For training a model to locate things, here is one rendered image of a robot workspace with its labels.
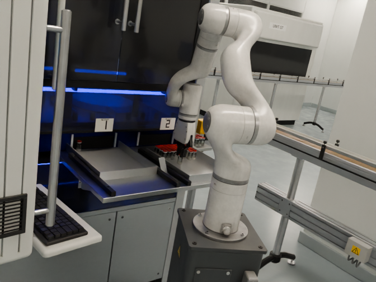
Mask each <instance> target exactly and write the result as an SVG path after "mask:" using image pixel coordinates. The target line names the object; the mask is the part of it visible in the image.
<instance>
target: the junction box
mask: <svg viewBox="0 0 376 282"><path fill-rule="evenodd" d="M372 249H373V247H372V246H370V245H368V244H366V243H364V242H362V241H361V240H359V239H357V238H355V237H350V238H348V240H347V244H346V247H345V250H344V252H345V253H346V254H348V255H350V256H351V257H353V258H355V259H357V260H358V261H360V262H362V263H366V262H368V261H369V257H370V254H371V252H372Z"/></svg>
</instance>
